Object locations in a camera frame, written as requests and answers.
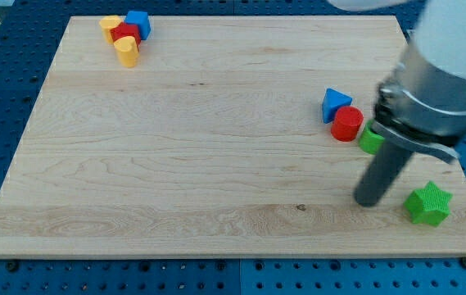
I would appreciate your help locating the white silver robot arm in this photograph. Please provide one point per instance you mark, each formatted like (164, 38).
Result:
(421, 106)

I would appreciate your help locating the blue triangle block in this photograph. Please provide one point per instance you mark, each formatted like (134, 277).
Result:
(332, 101)

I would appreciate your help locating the green circle block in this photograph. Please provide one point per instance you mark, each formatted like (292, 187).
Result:
(370, 141)

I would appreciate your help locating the wooden board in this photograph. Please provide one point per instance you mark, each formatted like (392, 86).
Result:
(213, 146)

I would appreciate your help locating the red cylinder block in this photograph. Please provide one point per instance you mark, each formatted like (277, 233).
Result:
(346, 124)

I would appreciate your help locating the yellow heart block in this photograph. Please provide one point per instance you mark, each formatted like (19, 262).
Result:
(126, 50)

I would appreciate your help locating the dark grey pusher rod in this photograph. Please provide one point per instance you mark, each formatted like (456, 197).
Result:
(383, 170)

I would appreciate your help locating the blue cube block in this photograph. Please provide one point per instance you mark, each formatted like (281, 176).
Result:
(141, 20)

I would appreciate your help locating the yellow rear block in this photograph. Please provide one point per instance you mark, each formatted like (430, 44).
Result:
(106, 24)

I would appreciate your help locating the green star block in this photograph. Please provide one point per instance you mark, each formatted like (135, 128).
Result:
(428, 205)

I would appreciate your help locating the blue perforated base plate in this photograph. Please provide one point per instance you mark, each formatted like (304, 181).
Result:
(29, 37)

